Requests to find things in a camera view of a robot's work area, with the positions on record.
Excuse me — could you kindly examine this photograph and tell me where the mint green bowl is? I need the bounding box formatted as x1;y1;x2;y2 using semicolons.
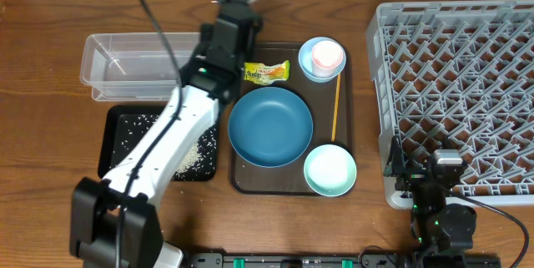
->
303;144;357;197

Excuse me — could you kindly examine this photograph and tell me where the grey dishwasher rack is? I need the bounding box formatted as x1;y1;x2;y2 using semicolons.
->
366;0;533;206

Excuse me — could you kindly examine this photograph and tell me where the white pink cup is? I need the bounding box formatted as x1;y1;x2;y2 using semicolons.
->
311;40;345;78

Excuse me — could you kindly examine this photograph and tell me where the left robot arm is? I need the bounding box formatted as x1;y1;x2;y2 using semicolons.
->
69;3;262;267

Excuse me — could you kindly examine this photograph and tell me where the black plastic tray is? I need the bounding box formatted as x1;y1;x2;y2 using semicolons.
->
98;104;219;181

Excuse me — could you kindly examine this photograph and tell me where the light blue small bowl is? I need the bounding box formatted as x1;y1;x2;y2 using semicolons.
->
298;37;346;83

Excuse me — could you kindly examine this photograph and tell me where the dark blue plate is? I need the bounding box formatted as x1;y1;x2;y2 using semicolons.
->
228;87;314;168

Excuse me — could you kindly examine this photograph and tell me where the pile of white rice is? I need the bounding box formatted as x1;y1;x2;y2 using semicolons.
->
108;114;218;181

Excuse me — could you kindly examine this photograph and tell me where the brown serving tray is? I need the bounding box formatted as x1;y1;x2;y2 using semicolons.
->
229;43;353;196

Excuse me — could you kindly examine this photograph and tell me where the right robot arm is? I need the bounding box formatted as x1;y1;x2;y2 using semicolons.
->
383;137;476;267

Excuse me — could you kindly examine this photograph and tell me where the clear plastic bin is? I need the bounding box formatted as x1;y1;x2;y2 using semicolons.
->
80;33;176;102

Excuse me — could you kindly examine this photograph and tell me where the wooden chopstick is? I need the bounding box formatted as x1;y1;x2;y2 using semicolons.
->
330;73;341;142

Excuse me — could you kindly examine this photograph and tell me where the yellow green snack wrapper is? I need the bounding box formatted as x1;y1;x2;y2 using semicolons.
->
244;60;290;86

